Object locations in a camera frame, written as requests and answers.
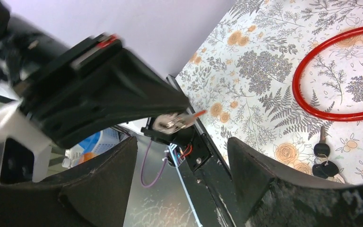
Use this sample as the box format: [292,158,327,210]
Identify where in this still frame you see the red cable lock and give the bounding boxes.
[291,27,363,122]

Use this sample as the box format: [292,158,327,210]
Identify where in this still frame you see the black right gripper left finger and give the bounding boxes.
[0,137,138,227]

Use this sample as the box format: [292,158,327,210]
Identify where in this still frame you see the floral table mat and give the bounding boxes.
[176,0,363,184]

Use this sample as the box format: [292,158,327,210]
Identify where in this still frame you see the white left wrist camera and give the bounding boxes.
[0,82,52,184]

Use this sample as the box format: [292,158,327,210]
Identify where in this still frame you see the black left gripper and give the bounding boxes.
[16,34,190,149]

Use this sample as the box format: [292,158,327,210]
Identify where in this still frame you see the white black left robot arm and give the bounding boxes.
[0,1,190,148]

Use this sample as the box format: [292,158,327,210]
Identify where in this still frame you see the black headed keys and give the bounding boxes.
[312,126,346,183]

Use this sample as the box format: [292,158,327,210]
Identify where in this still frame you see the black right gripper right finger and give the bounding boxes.
[227,137,363,227]

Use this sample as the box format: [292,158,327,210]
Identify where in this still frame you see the silver keys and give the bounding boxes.
[152,110,207,135]

